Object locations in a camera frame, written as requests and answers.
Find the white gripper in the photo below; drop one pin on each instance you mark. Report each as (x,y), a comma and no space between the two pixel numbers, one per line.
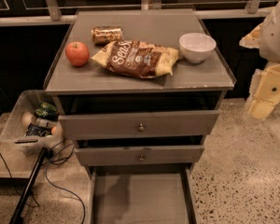
(275,34)

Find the brown chip bag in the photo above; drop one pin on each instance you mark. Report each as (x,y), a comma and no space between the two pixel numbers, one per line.
(137,59)

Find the top grey drawer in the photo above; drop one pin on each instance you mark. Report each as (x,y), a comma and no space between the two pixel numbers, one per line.
(137,125)

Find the grey drawer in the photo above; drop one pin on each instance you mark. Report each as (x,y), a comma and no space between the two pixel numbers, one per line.
(144,194)
(109,156)
(137,125)

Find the middle grey drawer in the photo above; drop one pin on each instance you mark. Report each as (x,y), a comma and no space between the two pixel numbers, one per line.
(109,156)

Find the grey drawer cabinet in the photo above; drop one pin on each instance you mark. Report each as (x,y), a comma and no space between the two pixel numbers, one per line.
(92,89)

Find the bottom grey drawer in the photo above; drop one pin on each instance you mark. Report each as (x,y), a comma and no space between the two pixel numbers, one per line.
(144,194)

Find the green snack bag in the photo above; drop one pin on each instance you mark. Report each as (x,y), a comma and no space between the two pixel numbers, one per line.
(47,111)

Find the white bowl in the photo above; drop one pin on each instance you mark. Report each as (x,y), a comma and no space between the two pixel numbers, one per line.
(196,47)

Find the gold soda can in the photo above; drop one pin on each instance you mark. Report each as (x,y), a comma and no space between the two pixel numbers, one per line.
(102,35)

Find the red apple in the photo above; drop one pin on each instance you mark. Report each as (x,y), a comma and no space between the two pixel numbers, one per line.
(77,53)

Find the clear plastic bin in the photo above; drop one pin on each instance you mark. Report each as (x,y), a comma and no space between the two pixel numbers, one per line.
(22,114)

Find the dark blue snack packet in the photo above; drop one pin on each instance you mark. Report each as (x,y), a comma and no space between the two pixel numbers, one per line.
(34,130)

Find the black pole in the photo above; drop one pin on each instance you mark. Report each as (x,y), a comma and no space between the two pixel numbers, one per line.
(16,217)

